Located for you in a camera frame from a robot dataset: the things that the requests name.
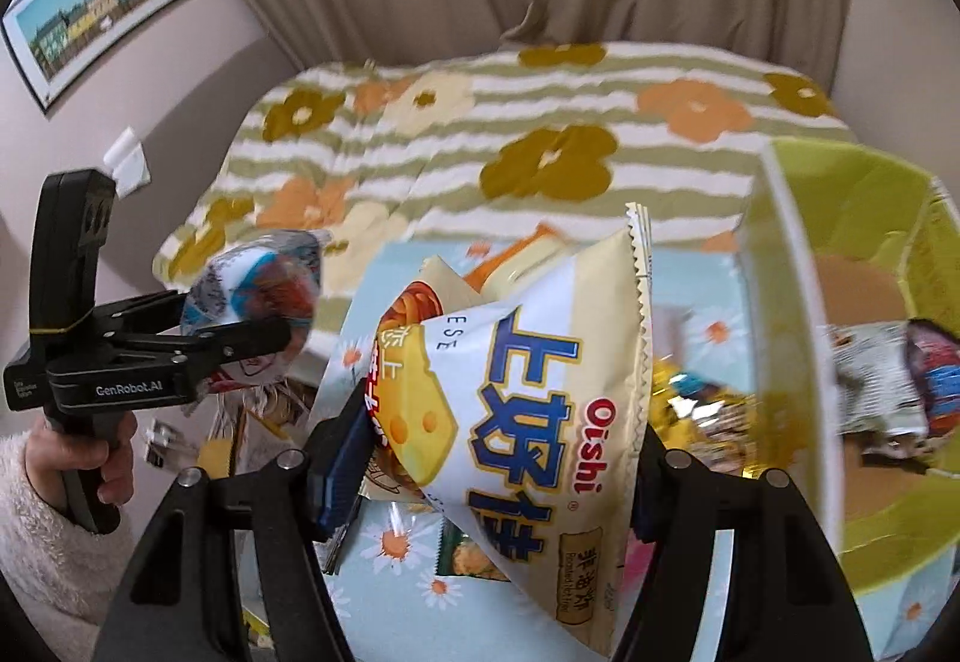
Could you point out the person's left hand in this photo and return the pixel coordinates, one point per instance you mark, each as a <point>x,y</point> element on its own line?
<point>121,467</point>

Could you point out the green snack packet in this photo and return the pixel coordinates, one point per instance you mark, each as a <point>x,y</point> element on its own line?
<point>469,557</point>

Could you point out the yellow-green storage box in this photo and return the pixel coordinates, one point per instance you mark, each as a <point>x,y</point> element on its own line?
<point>862,197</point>

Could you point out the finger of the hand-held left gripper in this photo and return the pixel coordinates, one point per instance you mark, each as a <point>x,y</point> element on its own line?
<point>232,343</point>
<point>142,306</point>

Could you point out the orange snack packet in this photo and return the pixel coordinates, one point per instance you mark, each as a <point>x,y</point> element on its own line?
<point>517,257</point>

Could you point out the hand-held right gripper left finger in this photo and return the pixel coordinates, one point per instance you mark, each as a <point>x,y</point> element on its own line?
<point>341,482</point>

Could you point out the beige snack packet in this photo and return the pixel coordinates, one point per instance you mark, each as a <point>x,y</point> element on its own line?
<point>262,411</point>

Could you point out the round white blue snack packet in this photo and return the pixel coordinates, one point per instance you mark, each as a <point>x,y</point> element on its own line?
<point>247,280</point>

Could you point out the floral striped blanket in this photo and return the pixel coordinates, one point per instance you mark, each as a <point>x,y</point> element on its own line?
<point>450,145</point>

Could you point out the person's left forearm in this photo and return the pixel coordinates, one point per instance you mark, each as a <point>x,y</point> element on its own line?
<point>45,557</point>

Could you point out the yellow snack packet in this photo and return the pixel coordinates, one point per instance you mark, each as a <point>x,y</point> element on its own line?
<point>705,422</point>

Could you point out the grey white snack packet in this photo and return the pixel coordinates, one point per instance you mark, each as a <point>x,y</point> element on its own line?
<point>877,370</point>

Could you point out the white wall socket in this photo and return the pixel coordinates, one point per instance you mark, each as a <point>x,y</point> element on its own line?
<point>127,160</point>

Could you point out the dark red snack packet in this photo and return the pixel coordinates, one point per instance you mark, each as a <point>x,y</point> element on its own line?
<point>941,377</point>

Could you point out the framed landscape picture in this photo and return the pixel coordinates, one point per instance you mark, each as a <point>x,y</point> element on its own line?
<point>90,10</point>

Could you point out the cheese print snack packet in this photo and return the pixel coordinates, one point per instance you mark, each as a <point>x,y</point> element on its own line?
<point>487,407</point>

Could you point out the daisy print blue cloth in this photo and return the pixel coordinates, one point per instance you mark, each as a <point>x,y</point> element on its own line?
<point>390,594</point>

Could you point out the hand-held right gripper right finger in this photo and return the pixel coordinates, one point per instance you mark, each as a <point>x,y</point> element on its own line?
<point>660,482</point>

